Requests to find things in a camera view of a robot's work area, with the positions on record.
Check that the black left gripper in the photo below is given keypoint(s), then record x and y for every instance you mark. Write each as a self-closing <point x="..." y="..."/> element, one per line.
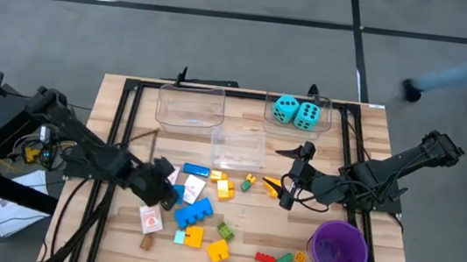
<point x="150" y="183"/>

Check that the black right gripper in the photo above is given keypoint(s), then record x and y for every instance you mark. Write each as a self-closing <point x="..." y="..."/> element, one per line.
<point x="304" y="178"/>

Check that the small blue toy block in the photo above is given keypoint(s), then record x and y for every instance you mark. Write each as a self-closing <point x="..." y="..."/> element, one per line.
<point x="179" y="193"/>

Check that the orange yellow toy block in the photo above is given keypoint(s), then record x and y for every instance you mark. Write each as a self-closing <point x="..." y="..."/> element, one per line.
<point x="271" y="192"/>

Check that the large blue toy block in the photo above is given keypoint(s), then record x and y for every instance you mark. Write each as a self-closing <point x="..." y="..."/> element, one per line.
<point x="193" y="214"/>

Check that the light blue toy block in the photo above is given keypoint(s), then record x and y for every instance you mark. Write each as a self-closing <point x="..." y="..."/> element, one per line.
<point x="179" y="237"/>

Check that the yellow square toy block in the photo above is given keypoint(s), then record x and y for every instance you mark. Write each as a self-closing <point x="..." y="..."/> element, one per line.
<point x="194" y="237"/>

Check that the blue rectangular block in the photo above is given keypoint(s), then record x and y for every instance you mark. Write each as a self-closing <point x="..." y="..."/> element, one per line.
<point x="196" y="170"/>

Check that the brown toy block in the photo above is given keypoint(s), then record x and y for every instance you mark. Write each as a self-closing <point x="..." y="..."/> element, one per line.
<point x="146" y="242"/>

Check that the small yellow toy brick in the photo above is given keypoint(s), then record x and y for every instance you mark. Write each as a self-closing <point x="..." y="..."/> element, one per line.
<point x="217" y="176"/>

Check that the lime green studded brick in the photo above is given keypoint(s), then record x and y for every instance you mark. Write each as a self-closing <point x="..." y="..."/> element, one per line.
<point x="225" y="231"/>

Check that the red toy brick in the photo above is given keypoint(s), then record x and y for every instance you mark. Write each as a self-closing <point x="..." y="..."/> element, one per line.
<point x="265" y="258"/>

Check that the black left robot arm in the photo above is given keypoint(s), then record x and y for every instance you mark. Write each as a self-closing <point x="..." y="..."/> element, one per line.
<point x="82" y="140"/>

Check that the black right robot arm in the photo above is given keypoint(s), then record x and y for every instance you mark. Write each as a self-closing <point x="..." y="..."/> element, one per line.
<point x="387" y="170"/>

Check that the clear plastic bin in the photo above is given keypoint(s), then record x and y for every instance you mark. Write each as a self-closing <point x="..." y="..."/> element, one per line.
<point x="189" y="113"/>
<point x="271" y="126"/>

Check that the small clear plastic box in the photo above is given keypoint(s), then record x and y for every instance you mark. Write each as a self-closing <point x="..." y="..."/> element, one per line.
<point x="237" y="151"/>

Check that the teal foam die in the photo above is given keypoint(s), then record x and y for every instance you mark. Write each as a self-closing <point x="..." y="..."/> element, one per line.
<point x="308" y="116"/>
<point x="285" y="109"/>

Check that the large yellow two-stud block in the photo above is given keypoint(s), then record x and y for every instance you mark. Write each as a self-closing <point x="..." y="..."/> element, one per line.
<point x="217" y="251"/>

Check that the small yellow orange brick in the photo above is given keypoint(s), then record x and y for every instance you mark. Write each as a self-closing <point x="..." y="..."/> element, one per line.
<point x="300" y="257"/>

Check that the green toy brick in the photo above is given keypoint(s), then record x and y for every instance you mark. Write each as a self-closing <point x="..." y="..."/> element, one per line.
<point x="284" y="260"/>

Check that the purple plastic bucket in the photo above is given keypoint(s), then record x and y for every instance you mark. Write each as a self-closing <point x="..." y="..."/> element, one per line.
<point x="339" y="249"/>

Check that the white paper sheets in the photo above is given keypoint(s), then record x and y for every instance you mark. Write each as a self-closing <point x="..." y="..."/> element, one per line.
<point x="17" y="212"/>

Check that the person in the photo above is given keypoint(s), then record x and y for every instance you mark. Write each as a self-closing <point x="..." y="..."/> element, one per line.
<point x="465" y="73"/>

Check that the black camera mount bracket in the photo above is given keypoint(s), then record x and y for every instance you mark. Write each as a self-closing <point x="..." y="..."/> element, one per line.
<point x="212" y="82"/>
<point x="313" y="91"/>

